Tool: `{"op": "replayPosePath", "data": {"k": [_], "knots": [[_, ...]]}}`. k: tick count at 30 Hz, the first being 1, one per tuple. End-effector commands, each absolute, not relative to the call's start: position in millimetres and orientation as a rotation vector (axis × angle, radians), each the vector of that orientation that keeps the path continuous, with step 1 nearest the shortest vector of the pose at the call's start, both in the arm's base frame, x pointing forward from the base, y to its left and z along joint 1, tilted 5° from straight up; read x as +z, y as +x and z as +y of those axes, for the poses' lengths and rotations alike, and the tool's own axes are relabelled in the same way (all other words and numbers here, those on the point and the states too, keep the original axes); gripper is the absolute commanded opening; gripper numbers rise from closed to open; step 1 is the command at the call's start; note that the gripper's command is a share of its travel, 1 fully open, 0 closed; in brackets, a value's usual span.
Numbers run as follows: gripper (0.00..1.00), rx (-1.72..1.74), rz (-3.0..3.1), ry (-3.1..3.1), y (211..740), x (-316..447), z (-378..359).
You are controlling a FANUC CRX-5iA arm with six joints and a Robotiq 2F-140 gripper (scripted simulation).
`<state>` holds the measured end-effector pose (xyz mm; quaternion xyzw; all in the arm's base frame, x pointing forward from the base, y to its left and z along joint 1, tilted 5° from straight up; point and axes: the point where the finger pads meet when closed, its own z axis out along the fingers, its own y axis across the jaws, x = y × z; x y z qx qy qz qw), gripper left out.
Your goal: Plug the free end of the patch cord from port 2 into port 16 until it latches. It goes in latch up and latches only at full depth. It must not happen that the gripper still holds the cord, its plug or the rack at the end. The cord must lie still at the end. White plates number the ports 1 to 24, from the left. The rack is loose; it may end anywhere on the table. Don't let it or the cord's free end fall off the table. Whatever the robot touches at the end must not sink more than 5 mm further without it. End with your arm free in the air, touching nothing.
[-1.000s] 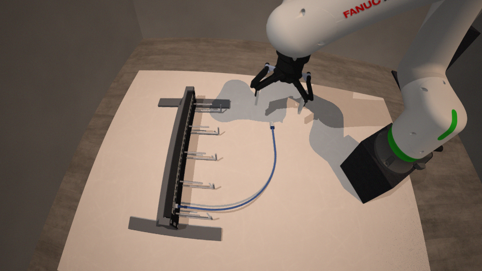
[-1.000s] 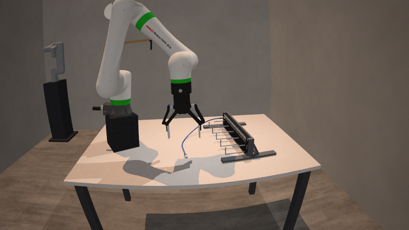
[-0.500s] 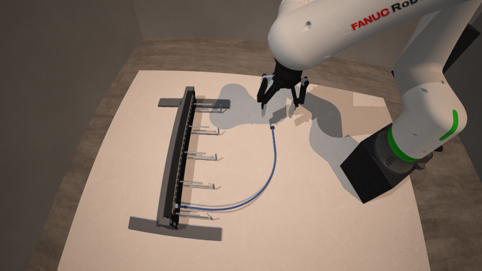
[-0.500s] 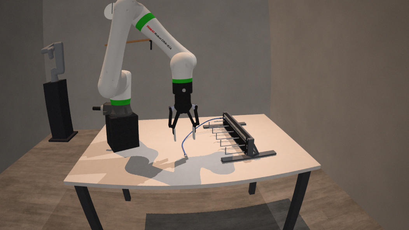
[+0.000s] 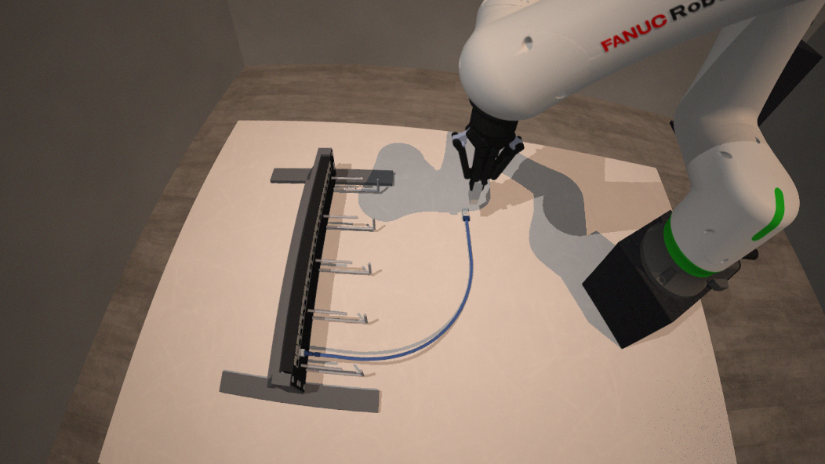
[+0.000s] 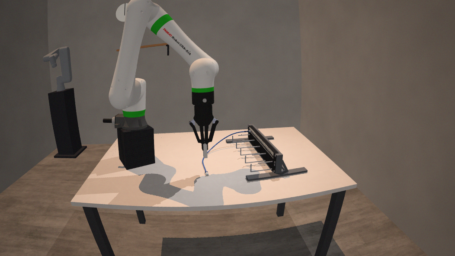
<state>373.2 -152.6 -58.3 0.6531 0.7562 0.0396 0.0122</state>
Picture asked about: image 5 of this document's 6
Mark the blue patch cord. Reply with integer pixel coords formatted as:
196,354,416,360
313,219,473,361

